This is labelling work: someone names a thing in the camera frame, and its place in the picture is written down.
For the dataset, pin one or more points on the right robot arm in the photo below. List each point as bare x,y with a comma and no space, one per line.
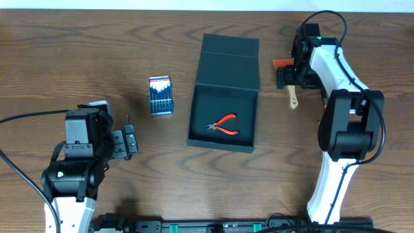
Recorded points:
351,126

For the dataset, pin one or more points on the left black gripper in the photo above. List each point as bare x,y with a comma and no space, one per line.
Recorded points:
120,144

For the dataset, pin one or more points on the small hammer red black handle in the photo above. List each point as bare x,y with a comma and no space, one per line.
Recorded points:
324,97

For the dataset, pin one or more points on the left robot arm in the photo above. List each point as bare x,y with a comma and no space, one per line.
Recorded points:
79,163

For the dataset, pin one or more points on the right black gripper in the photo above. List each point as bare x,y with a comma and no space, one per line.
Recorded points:
286,76

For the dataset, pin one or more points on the orange scraper wooden handle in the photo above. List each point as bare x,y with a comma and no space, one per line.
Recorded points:
292,97

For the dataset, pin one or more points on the black open gift box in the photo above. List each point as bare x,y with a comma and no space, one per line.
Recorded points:
227,81

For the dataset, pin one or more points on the blue precision screwdriver set case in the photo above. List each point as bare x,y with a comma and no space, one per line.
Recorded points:
160,95

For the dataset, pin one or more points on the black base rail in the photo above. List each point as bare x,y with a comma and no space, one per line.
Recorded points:
121,223

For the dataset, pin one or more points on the red handled pliers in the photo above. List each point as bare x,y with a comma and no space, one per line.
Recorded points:
222,125

